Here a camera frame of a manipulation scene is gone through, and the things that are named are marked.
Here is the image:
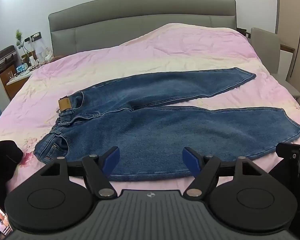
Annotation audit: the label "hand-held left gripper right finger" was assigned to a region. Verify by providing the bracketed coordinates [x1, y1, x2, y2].
[183, 147, 267, 198]

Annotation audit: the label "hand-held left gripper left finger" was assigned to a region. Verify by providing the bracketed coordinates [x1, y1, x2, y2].
[36, 146, 120, 199]

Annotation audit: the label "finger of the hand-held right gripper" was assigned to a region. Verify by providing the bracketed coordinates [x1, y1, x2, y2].
[276, 142, 300, 180]

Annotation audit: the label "blue denim pants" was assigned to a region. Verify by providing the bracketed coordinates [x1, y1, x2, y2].
[33, 67, 300, 182]

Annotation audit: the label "grey chair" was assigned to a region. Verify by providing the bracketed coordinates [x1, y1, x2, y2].
[250, 27, 300, 98]

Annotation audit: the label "dark cloth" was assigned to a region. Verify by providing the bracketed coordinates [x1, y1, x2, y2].
[0, 140, 24, 207]

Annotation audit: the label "pink bed blanket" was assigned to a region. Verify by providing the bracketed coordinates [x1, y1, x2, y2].
[0, 22, 300, 230]

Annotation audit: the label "wooden nightstand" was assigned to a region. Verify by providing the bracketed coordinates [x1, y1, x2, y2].
[5, 65, 38, 99]

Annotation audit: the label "grey padded headboard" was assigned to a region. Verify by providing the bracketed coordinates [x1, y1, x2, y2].
[48, 0, 238, 58]

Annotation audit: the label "beige wardrobe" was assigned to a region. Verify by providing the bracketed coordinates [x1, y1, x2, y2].
[277, 0, 300, 100]

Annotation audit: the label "brown suitcase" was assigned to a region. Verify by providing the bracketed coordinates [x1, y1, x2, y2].
[0, 45, 18, 80]

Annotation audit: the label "small green plant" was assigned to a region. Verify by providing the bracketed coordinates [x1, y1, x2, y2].
[14, 29, 25, 49]

